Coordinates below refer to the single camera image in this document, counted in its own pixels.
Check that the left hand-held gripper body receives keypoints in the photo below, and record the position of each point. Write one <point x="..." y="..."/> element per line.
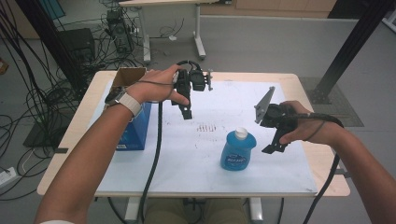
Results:
<point x="196" y="81"/>

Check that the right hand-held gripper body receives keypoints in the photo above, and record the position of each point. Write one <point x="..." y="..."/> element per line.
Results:
<point x="274" y="115"/>

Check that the blue bottle with white cap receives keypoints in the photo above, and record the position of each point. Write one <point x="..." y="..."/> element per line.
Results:
<point x="238" y="152"/>

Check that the blue cardboard box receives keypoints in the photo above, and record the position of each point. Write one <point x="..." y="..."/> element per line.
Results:
<point x="137" y="130"/>

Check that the person's left hand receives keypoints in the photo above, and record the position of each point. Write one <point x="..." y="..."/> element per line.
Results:
<point x="152" y="88"/>

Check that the person's right hand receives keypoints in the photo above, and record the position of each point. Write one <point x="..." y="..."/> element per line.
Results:
<point x="314" y="130"/>

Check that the white power adapter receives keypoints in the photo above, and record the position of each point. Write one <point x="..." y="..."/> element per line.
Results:
<point x="172" y="38"/>

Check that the white standing desk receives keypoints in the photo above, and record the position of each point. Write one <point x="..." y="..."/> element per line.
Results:
<point x="198" y="31"/>

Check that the wristwatch with white band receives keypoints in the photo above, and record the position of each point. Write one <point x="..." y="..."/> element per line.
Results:
<point x="124" y="99"/>

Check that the white table leg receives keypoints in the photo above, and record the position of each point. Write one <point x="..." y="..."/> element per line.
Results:
<point x="256" y="210"/>
<point x="132" y="210"/>

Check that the white table mat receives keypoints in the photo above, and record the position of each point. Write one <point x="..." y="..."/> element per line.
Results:
<point x="193" y="177"/>

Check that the grey floor mat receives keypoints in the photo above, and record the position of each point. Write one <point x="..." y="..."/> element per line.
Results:
<point x="342" y="113"/>

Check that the black tape piece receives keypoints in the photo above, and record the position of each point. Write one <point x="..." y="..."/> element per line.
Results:
<point x="341" y="171"/>
<point x="61" y="150"/>

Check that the black computer tower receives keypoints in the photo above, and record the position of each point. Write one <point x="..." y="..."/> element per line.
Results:
<point x="120" y="34"/>

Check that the light wooden cabinet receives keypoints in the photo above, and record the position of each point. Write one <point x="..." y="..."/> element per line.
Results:
<point x="280" y="6"/>

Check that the black box on floor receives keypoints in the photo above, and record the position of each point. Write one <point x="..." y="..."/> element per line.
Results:
<point x="77" y="43"/>

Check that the dark floor plate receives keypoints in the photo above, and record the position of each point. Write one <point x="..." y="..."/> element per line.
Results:
<point x="39" y="135"/>

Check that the teal panel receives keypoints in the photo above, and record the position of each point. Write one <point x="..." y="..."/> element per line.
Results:
<point x="53" y="7"/>

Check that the person's white shirt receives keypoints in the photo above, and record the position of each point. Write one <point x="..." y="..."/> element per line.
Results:
<point x="57" y="222"/>

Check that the white power strip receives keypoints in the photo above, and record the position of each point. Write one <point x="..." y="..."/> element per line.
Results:
<point x="7" y="177"/>

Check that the black metal frame post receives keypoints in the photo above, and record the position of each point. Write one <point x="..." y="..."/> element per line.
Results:
<point x="351" y="43"/>
<point x="46" y="34"/>

